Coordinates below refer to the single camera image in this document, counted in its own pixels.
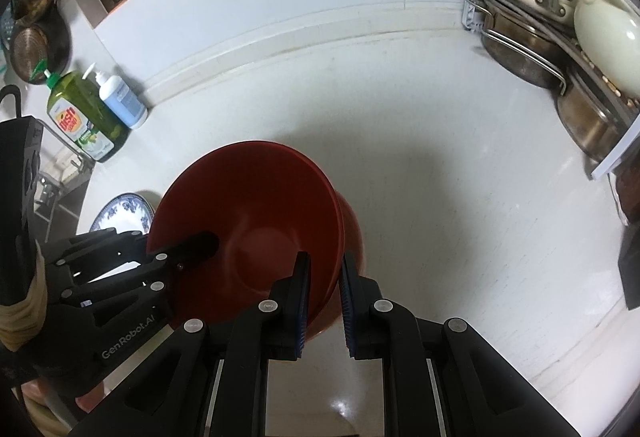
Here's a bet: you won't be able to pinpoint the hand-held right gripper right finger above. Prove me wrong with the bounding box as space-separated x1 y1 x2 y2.
339 253 581 437

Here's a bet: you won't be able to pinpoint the white blue pump bottle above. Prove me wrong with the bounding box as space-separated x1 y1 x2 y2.
82 63 149 130

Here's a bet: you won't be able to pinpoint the small steel pot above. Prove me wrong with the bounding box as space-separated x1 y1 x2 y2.
556 72 628 162

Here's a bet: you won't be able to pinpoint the thin gooseneck faucet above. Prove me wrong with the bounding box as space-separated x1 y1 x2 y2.
0 86 23 120

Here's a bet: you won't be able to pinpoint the red and black bowl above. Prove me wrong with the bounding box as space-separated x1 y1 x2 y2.
146 142 346 333

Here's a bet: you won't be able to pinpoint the large chrome faucet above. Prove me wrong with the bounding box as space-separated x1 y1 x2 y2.
30 119 96 208

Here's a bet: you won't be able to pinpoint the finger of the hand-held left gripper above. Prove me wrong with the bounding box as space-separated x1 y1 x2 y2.
40 227 151 268
55 231 220 298

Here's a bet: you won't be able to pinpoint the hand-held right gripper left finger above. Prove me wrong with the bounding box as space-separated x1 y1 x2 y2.
65 251 312 437

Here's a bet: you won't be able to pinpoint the cream kettle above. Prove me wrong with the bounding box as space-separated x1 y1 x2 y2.
550 0 640 88

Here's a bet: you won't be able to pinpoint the large steel pot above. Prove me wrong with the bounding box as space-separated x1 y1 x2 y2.
481 0 568 90

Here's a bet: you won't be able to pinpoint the pink bowl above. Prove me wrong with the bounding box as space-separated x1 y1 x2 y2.
300 187 366 340

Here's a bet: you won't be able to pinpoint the blue floral white plate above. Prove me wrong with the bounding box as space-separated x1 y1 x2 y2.
90 192 156 235

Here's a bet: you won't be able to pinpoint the beige cloth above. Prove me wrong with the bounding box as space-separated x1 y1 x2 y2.
0 241 49 353

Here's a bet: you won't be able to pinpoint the green dish soap bottle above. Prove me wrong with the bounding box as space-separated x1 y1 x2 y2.
30 59 132 164

